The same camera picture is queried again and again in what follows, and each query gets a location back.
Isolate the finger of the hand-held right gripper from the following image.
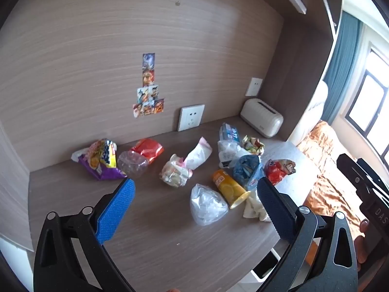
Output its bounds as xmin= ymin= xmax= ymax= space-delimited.
xmin=337 ymin=154 xmax=389 ymax=203

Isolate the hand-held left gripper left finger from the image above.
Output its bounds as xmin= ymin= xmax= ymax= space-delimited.
xmin=33 ymin=178 xmax=136 ymax=292

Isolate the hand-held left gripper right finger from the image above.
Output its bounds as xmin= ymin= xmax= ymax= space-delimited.
xmin=257 ymin=177 xmax=359 ymax=292

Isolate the blue snack bag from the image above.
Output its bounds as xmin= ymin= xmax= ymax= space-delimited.
xmin=232 ymin=155 xmax=264 ymax=191

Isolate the white trash bin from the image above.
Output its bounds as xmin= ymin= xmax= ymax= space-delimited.
xmin=252 ymin=248 xmax=288 ymax=280

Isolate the person's right hand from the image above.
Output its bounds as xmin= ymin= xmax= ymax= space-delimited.
xmin=356 ymin=219 xmax=373 ymax=264

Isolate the crumpled white tissue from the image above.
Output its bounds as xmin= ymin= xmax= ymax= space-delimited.
xmin=243 ymin=192 xmax=272 ymax=222

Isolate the bed with orange cover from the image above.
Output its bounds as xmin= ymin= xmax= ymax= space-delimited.
xmin=296 ymin=121 xmax=370 ymax=265

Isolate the clear plastic container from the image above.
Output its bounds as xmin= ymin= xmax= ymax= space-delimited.
xmin=117 ymin=151 xmax=149 ymax=178

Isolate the purple yellow snack bag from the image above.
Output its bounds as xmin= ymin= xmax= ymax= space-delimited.
xmin=71 ymin=139 xmax=127 ymax=181

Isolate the yellow chip can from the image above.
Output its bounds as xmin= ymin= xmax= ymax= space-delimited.
xmin=212 ymin=169 xmax=250 ymax=209

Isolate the crumpled green yellow wrapper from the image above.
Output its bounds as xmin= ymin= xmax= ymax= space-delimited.
xmin=241 ymin=136 xmax=265 ymax=155

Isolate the beige padded headboard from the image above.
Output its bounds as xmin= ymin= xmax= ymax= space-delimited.
xmin=287 ymin=82 xmax=329 ymax=148

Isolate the clear plastic bag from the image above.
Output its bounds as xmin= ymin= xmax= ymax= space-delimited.
xmin=190 ymin=184 xmax=228 ymax=226

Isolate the red orange snack bag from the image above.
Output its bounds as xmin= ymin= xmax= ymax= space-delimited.
xmin=131 ymin=138 xmax=165 ymax=165

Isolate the black framed window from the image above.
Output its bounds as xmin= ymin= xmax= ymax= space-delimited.
xmin=346 ymin=41 xmax=389 ymax=159

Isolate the blue tissue packet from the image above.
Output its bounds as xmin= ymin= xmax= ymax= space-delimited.
xmin=219 ymin=123 xmax=240 ymax=142

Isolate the white tissue box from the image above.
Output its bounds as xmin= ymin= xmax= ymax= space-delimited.
xmin=240 ymin=98 xmax=284 ymax=138

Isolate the white pink plastic bag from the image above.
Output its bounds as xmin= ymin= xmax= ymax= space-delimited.
xmin=184 ymin=137 xmax=212 ymax=170

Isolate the teal curtain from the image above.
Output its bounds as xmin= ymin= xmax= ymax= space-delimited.
xmin=322 ymin=10 xmax=363 ymax=125

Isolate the cluster of wall stickers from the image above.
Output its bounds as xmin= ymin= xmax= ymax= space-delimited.
xmin=133 ymin=53 xmax=165 ymax=118

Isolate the white wall socket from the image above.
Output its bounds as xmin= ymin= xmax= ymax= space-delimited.
xmin=246 ymin=77 xmax=263 ymax=97
xmin=178 ymin=105 xmax=205 ymax=132

